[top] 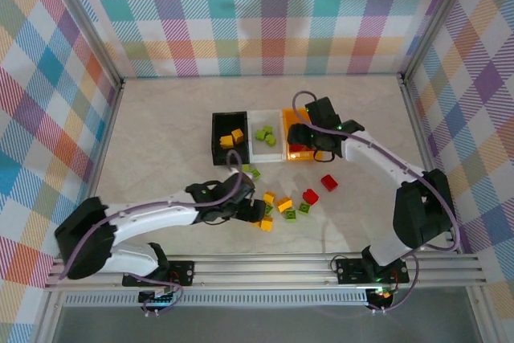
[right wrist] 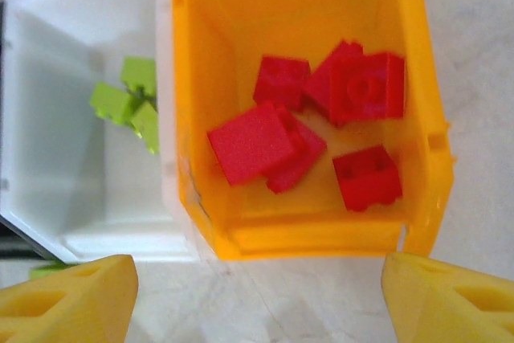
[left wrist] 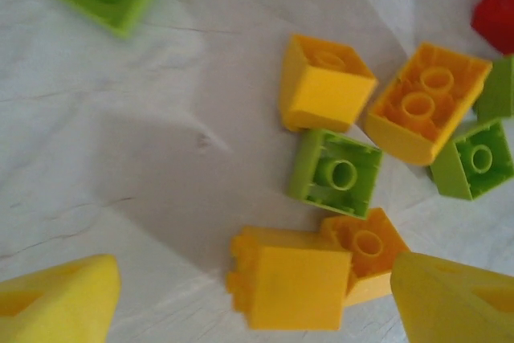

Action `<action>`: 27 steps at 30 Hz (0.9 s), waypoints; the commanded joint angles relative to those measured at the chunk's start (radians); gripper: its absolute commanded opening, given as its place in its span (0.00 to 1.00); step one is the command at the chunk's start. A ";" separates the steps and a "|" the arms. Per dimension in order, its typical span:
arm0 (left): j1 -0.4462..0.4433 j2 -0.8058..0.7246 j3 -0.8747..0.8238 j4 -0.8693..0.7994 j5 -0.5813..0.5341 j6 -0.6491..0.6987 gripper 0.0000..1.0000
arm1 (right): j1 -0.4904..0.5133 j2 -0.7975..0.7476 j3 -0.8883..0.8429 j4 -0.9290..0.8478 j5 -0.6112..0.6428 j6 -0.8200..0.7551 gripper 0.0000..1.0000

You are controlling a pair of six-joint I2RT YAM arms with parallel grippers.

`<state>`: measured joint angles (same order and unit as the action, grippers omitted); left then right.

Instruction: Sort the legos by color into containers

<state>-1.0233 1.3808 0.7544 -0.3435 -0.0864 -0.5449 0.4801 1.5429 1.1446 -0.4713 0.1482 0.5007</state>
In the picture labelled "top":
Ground aluminium upright frame post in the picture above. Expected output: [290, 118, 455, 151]
[42, 0, 124, 89]
[399, 0, 482, 83]

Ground grey slotted cable duct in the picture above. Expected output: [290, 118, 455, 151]
[62, 287, 369, 308]

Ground black plastic container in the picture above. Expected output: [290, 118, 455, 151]
[210, 110, 252, 166]

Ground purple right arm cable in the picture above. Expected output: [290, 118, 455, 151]
[292, 91, 461, 314]

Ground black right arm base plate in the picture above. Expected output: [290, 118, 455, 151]
[335, 257, 410, 284]

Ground left controller circuit board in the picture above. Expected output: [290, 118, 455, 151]
[138, 287, 177, 306]

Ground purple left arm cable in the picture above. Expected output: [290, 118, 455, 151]
[59, 149, 247, 318]

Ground white translucent plastic container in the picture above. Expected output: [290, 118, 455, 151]
[247, 108, 288, 163]

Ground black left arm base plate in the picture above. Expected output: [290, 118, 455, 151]
[121, 260, 196, 287]

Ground orange plastic container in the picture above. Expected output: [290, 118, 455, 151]
[280, 108, 322, 162]

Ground right controller circuit board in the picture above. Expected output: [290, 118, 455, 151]
[367, 286, 397, 304]

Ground aluminium table edge bar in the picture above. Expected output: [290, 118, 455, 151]
[397, 72, 477, 255]
[82, 77, 125, 203]

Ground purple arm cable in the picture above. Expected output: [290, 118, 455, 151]
[59, 149, 247, 318]
[292, 91, 461, 314]

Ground aluminium mounting rail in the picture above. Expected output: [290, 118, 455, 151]
[43, 253, 487, 292]

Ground controller circuit board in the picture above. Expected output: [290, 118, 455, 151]
[367, 286, 397, 304]
[138, 287, 177, 306]

